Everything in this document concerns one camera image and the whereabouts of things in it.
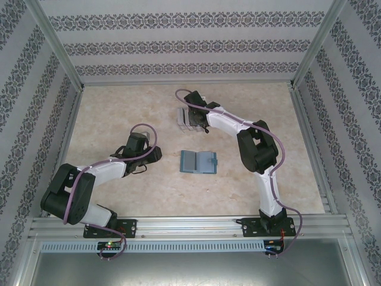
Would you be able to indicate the light blue VIP card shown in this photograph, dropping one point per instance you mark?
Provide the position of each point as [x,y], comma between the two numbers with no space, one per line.
[188,161]

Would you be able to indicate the blue leather card holder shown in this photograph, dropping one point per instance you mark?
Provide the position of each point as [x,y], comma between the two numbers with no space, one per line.
[205,164]

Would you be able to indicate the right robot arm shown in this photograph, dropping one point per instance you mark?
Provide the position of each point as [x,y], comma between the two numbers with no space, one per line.
[259,149]

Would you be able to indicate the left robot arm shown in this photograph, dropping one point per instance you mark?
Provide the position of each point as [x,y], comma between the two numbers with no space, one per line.
[71,196]

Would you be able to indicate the left small circuit board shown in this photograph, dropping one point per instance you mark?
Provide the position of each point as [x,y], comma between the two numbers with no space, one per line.
[110,245]

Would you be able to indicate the small circuit board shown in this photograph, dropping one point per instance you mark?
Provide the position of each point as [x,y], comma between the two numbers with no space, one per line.
[110,245]
[274,247]

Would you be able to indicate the grey metal sheet panel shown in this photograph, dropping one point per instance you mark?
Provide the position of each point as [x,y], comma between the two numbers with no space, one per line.
[190,271]

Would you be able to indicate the right small circuit board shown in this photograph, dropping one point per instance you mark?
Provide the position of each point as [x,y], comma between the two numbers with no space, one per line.
[274,247]

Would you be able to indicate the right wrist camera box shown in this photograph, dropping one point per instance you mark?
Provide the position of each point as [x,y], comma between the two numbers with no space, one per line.
[203,98]

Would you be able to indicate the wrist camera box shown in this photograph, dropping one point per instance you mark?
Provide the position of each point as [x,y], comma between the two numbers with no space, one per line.
[203,98]
[145,133]

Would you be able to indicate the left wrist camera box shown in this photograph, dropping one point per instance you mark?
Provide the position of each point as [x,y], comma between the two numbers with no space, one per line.
[145,133]

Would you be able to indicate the aluminium table side rail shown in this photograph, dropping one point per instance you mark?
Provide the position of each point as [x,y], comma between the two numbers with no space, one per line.
[72,122]
[304,122]

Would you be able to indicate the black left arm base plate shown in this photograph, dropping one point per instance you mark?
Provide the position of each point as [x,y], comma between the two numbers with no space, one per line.
[128,228]

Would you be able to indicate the aluminium mounting rail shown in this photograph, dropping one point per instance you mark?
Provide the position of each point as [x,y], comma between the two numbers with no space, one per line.
[184,228]

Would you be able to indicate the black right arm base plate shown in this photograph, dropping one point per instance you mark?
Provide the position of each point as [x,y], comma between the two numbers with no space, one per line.
[251,226]

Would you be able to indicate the aluminium frame post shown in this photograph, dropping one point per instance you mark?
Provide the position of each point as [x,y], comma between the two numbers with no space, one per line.
[56,44]
[316,44]

